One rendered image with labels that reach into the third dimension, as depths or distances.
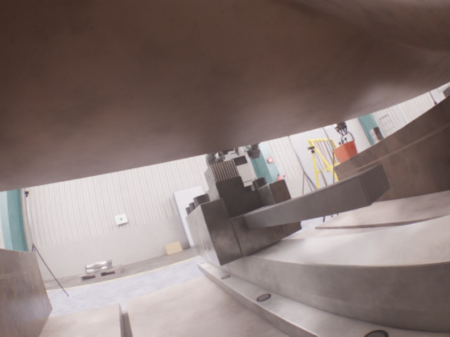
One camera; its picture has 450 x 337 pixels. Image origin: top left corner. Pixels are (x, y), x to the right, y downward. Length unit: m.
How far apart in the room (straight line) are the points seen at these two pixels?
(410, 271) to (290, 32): 0.39
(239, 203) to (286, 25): 0.64
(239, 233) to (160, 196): 6.77
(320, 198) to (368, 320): 0.23
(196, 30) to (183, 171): 7.45
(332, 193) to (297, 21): 0.29
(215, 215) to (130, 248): 6.73
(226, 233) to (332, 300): 0.41
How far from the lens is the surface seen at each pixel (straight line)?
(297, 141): 10.33
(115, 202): 7.55
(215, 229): 0.67
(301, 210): 0.44
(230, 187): 0.84
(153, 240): 7.24
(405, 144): 1.22
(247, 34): 0.33
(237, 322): 0.62
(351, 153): 1.72
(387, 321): 0.36
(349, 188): 0.34
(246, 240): 0.70
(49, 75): 0.32
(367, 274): 0.34
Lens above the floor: 0.61
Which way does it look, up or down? 13 degrees up
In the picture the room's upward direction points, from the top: 19 degrees counter-clockwise
